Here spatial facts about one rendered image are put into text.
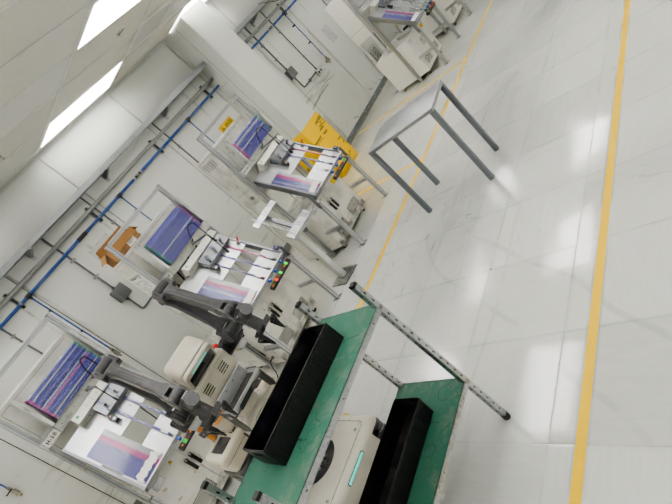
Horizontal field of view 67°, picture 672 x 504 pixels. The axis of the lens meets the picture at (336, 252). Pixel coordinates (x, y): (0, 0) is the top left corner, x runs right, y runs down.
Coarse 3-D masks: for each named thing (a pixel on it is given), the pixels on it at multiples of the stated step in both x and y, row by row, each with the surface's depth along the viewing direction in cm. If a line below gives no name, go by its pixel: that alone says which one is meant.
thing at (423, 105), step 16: (432, 96) 398; (448, 96) 415; (400, 112) 436; (416, 112) 402; (432, 112) 384; (464, 112) 421; (384, 128) 441; (400, 128) 406; (448, 128) 389; (480, 128) 427; (384, 144) 418; (400, 144) 462; (464, 144) 396; (496, 144) 436; (416, 160) 469; (480, 160) 404; (432, 176) 477
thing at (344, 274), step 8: (304, 240) 483; (312, 248) 487; (320, 256) 490; (328, 264) 496; (336, 264) 499; (336, 272) 501; (344, 272) 503; (352, 272) 496; (336, 280) 511; (344, 280) 497
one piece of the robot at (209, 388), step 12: (216, 348) 250; (228, 348) 250; (216, 360) 243; (228, 360) 248; (216, 372) 242; (228, 372) 247; (204, 384) 237; (216, 384) 241; (204, 396) 236; (216, 396) 240; (252, 396) 254; (264, 396) 255; (252, 408) 252; (240, 420) 253; (252, 420) 248
